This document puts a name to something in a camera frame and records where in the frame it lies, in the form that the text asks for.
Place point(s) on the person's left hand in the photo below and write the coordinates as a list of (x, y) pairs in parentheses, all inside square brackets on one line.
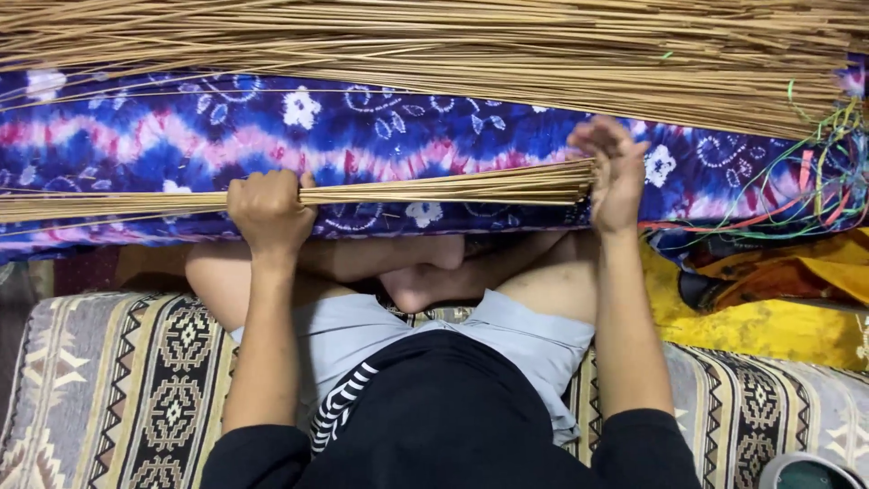
[(268, 210)]

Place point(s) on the person's right hand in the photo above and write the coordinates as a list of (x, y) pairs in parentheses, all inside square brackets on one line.
[(614, 180)]

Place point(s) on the person's right fingers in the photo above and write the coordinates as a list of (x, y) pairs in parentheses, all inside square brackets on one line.
[(601, 139)]

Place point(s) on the thin bundle of broom sticks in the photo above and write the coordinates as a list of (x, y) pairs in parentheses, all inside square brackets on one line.
[(407, 193)]

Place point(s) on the large heap of broom sticks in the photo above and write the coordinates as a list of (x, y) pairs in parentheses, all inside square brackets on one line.
[(434, 54)]

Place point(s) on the blue pink tie-dye cloth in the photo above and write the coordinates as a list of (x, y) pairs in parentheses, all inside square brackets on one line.
[(380, 142)]

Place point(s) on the yellow orange patterned cloth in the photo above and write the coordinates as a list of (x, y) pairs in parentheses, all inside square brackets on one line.
[(767, 299)]

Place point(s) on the white and teal bowl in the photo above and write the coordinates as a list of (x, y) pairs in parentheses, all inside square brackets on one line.
[(808, 473)]

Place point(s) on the grey patterned woven cushion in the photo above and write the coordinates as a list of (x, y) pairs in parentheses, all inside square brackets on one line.
[(122, 394)]

